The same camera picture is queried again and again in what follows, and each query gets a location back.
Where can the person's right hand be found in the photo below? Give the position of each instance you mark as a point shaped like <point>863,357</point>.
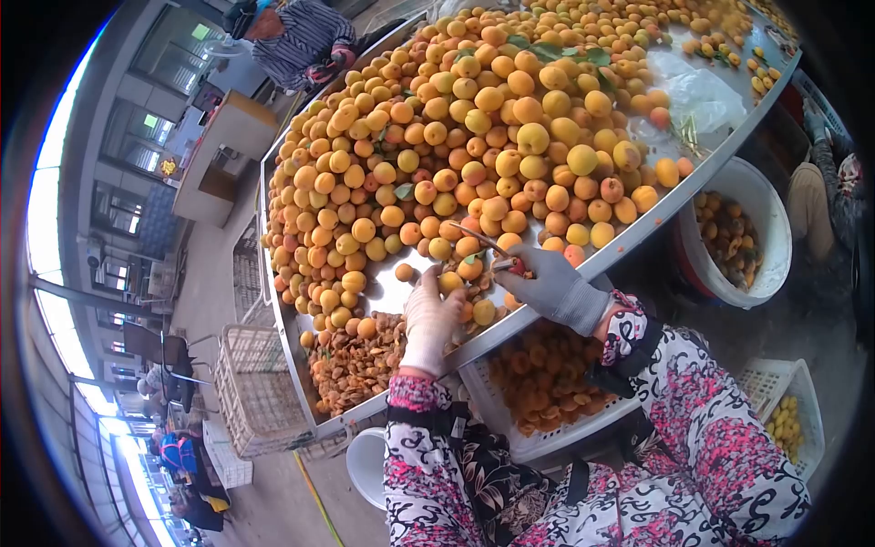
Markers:
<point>557,290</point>

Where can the person's left hand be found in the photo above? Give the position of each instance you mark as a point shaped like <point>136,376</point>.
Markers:
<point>427,328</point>

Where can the person's left fingers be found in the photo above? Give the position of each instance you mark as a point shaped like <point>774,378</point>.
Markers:
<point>424,284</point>

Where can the person's right thumb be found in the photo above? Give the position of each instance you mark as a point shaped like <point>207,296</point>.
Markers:
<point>513,286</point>

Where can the person's left thumb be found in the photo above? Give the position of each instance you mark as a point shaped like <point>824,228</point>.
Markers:
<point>454,309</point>

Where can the person's right index finger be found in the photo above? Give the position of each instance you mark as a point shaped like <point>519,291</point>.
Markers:
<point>540,254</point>

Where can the single yellow apricot fruit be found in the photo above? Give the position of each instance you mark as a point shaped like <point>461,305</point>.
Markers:
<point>450,282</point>

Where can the metal sorting table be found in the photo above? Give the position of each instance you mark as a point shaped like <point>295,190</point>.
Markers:
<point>391,294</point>

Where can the heap of halved apricots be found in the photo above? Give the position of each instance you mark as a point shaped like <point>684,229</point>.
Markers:
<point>543,379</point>

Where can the pile of brown apricot pits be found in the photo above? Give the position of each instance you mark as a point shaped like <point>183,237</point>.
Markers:
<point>355,366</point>

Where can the black wrist band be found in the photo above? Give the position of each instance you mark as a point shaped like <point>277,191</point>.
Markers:
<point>627,362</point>
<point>424,418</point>

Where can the large heap of whole apricots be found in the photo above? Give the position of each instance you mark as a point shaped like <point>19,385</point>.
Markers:
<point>478,123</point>

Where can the white plastic crate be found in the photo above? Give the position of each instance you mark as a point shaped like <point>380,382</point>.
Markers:
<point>540,444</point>
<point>765,379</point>

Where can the small white bucket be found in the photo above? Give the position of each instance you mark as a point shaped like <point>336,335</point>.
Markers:
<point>366,468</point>

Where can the empty white lattice basket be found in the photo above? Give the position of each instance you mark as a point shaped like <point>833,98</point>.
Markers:
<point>256,390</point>

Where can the person's body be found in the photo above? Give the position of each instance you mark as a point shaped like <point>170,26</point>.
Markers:
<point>540,502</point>

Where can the clear plastic bag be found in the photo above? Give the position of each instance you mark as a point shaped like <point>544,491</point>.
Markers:
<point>701,96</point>

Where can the beige counter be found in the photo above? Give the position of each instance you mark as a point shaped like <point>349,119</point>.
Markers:
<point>229,137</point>

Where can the flat white crate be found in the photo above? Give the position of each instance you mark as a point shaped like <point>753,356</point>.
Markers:
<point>227,459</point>

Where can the batch of small yellow apricots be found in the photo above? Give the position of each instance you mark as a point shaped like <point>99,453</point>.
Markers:
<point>786,427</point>

